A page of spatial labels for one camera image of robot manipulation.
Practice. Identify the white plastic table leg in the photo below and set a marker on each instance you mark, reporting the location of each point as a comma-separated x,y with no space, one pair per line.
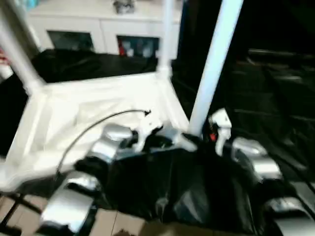
166,34
19,59
216,59

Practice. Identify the white plastic table top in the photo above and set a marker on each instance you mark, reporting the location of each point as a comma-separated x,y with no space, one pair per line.
74,108

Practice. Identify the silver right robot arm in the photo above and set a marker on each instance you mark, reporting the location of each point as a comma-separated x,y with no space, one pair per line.
266,167

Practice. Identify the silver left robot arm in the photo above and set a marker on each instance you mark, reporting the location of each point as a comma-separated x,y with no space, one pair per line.
93,162

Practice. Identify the glossy black mat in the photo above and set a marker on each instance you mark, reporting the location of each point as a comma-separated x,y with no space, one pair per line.
266,113

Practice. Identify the small red bottle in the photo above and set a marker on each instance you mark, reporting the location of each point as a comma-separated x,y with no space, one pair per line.
122,48

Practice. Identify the long black bar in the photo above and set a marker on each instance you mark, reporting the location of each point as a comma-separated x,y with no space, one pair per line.
285,53

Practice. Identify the white cabinet with glass doors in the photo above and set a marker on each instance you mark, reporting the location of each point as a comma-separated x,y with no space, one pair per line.
93,24

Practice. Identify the grey metal clutter object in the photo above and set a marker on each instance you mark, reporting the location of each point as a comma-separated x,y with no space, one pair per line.
124,5

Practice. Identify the black stand leg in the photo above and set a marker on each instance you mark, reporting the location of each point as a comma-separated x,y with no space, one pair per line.
15,214

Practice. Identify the red and white object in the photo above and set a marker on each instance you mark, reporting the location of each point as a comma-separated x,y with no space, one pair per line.
4,59

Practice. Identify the grey curtain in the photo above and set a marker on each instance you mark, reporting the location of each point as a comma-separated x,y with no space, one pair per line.
15,24

